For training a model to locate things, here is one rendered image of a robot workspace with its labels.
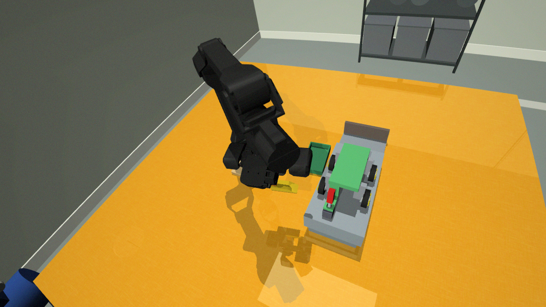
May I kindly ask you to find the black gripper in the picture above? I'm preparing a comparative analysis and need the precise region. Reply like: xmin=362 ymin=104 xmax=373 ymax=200
xmin=223 ymin=142 xmax=313 ymax=178

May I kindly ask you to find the green tray floor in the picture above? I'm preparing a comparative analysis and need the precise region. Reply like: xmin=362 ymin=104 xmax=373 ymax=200
xmin=311 ymin=146 xmax=328 ymax=171

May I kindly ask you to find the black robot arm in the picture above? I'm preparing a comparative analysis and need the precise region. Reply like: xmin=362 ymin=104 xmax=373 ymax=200
xmin=192 ymin=38 xmax=300 ymax=189

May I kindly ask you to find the green four-wheeled trolley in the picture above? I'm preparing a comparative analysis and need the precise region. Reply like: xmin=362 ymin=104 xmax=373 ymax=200
xmin=317 ymin=143 xmax=378 ymax=212

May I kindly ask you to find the grey ramp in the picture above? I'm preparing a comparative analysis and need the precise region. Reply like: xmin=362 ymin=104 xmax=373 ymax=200
xmin=303 ymin=121 xmax=390 ymax=248

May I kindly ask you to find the red-headed pin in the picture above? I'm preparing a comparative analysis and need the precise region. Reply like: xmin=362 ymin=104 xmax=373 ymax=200
xmin=326 ymin=188 xmax=336 ymax=208

